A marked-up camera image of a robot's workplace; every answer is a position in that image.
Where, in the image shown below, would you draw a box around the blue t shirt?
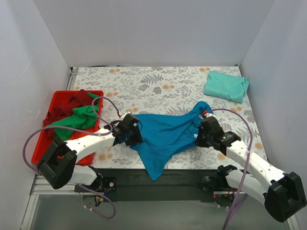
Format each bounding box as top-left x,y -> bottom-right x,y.
130,101 -> 211,181

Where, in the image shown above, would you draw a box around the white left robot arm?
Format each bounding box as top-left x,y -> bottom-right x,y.
37,113 -> 142,192

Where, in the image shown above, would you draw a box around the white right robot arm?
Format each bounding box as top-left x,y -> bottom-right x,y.
196,116 -> 307,222

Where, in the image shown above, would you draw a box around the floral patterned table mat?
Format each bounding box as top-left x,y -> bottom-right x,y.
70,67 -> 267,159

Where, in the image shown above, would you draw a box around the folded mint green t shirt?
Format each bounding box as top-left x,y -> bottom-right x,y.
204,70 -> 249,103

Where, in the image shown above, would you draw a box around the dark red t shirt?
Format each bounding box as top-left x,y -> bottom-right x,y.
43,90 -> 93,127

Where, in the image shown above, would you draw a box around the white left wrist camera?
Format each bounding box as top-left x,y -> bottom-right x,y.
119,111 -> 131,120

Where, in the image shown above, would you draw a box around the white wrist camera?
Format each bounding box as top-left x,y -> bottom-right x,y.
201,111 -> 216,118
119,111 -> 131,120

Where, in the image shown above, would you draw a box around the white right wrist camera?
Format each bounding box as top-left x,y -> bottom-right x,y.
201,111 -> 216,118

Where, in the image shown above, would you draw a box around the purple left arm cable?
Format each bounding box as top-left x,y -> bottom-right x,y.
23,97 -> 122,172

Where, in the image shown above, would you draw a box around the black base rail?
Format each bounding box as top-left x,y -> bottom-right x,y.
74,168 -> 243,203

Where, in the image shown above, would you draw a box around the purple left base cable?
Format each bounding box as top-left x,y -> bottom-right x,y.
76,184 -> 117,219

